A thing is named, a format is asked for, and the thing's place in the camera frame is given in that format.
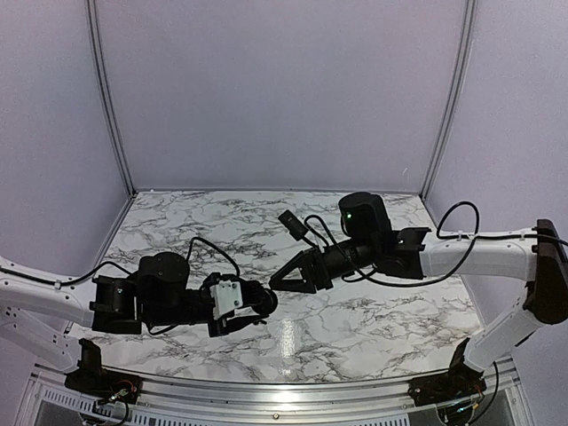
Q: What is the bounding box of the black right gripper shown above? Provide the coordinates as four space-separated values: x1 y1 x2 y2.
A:
270 236 378 295

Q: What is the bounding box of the black round puck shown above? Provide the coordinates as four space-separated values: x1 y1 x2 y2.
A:
253 289 278 316

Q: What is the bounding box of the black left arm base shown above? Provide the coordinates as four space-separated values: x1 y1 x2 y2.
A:
64 338 142 405

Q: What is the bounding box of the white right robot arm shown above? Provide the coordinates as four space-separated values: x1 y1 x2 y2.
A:
269 192 567 398

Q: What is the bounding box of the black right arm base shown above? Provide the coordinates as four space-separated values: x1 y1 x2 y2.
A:
407 338 486 406

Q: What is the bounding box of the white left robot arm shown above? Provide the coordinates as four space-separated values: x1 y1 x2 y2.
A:
1 252 278 337

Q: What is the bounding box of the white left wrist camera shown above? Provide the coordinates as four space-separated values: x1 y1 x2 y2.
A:
209 277 243 320

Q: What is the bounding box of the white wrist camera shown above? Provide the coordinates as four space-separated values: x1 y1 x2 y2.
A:
278 209 312 244
209 277 243 320

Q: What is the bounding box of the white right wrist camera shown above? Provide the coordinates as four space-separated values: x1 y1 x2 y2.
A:
278 209 312 244

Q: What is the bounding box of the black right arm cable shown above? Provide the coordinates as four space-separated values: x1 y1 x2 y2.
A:
304 201 568 285

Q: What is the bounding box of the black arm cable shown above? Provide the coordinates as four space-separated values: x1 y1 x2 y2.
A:
304 201 568 285
0 236 241 336

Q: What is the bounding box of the aluminium front rail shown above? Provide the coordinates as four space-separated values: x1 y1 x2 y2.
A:
26 366 520 426

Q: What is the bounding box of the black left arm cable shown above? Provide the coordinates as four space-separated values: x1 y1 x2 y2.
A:
0 236 241 336

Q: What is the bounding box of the right aluminium corner post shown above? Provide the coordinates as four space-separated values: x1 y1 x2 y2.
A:
420 0 478 202

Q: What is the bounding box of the aluminium corner post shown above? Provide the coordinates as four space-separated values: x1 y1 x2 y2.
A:
85 0 137 198
420 0 478 202

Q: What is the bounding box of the left aluminium corner post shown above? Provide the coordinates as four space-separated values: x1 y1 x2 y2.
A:
85 0 137 198

